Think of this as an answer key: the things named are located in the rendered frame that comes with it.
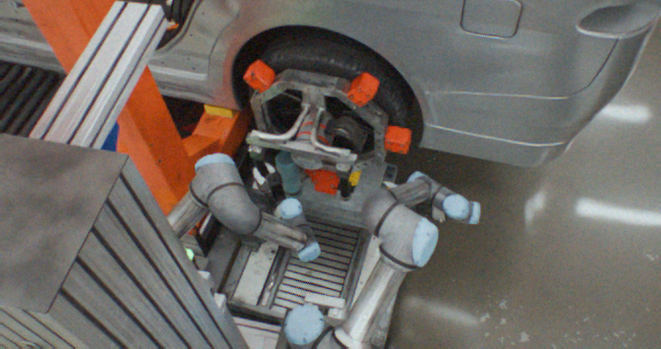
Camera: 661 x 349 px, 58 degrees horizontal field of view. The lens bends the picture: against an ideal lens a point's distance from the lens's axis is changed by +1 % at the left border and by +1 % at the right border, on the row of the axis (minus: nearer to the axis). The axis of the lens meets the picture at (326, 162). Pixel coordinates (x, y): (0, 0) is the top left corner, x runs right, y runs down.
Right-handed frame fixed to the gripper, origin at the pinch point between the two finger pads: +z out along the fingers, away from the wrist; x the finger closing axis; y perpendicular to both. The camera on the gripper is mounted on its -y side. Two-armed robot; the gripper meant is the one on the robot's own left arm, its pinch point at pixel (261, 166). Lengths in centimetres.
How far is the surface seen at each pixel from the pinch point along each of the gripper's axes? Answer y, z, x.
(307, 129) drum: -8.7, 0.6, 21.6
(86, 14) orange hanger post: -88, 5, -32
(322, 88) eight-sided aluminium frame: -28.2, -0.3, 29.2
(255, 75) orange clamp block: -28.8, 18.2, 11.0
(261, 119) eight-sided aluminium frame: -2.3, 19.6, 9.4
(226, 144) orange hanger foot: 17.5, 31.2, -5.6
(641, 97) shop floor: 83, -9, 220
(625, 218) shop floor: 83, -64, 157
